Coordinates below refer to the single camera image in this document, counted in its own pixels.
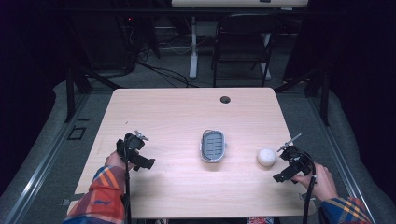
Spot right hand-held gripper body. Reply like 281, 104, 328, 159
273, 145, 314, 184

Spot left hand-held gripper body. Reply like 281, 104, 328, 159
116, 132, 156, 172

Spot person's left hand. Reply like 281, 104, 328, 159
104, 150, 136, 172

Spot person's right hand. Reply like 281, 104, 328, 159
291, 161, 339, 203

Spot white round soap ball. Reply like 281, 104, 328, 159
256, 147, 277, 168

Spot black metal stand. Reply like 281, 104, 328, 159
63, 66, 123, 124
274, 66, 332, 127

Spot red patterned cloth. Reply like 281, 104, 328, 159
247, 217, 276, 224

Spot grey soap dish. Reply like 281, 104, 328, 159
199, 129, 228, 164

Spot white desk with white legs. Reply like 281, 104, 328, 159
171, 0, 309, 80

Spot black folding chair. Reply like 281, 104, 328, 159
212, 12, 283, 89

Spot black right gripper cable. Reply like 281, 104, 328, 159
302, 151, 318, 224

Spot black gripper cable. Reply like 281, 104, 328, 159
123, 133, 133, 224
302, 151, 318, 224

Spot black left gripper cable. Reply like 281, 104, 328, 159
123, 133, 133, 224

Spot metal floor rail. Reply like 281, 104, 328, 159
3, 92, 92, 224
306, 92, 377, 224

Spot black floor cables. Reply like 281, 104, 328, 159
134, 36, 200, 89

